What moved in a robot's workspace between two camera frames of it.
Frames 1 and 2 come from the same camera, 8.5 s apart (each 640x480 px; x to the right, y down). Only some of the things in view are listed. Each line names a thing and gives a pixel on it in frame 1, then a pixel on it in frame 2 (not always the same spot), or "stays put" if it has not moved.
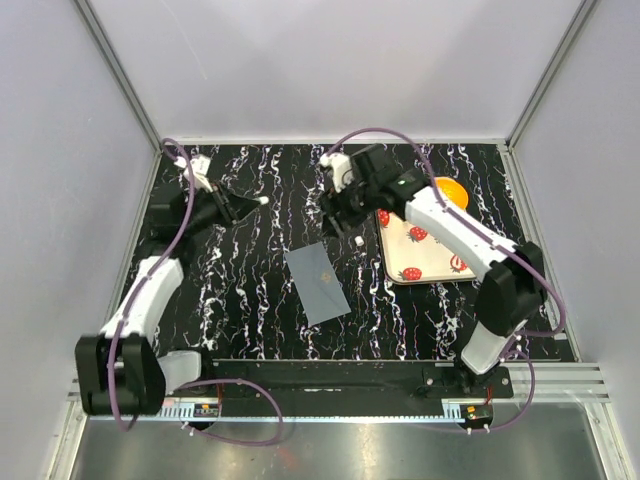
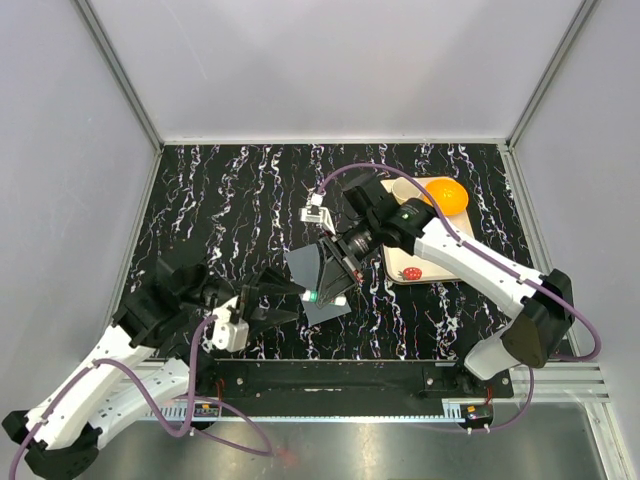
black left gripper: x=232 y=208 to x=273 y=282
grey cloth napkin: x=318 y=287 stays put
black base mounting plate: x=347 y=386 stays put
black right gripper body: x=355 y=203 to x=353 y=243
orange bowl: x=454 y=191 stays put
